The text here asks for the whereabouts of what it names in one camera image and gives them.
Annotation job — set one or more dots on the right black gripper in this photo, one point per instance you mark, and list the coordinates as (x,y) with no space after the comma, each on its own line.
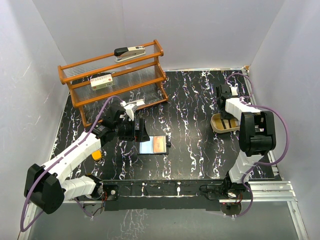
(225,116)

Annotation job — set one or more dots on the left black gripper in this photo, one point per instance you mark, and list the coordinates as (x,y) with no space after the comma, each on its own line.
(136,135)

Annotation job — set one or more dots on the black leather card holder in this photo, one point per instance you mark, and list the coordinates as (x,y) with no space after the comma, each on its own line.
(146,148)

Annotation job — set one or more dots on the gold credit card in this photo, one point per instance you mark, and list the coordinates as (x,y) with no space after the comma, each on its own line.
(159,144)

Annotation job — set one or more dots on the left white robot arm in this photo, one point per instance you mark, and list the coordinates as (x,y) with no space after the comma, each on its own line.
(47,185)

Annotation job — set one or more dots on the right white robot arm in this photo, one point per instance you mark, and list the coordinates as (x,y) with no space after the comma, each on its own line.
(256,136)

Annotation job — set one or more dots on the wooden oval card tray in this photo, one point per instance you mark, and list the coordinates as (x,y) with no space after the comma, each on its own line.
(221,126)

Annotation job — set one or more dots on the small white stapler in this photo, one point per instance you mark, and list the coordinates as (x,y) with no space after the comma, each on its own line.
(135,104)

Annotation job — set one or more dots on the yellow round tape measure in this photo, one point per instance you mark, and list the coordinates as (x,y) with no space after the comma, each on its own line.
(97,155)

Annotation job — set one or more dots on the orange wooden three-tier shelf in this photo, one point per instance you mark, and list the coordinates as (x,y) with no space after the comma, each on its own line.
(131,73)

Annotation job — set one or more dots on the white staples box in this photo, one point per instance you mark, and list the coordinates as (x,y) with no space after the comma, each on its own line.
(101,82)

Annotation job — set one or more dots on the black and beige stapler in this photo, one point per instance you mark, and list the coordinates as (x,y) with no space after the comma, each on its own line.
(127,53)

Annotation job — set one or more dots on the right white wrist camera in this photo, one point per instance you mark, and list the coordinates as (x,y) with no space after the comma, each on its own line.
(234,90)

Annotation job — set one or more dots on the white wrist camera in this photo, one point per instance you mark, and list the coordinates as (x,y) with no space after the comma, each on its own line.
(234,90)
(129,112)

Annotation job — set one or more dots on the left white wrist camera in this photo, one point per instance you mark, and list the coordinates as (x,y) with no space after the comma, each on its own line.
(129,112)

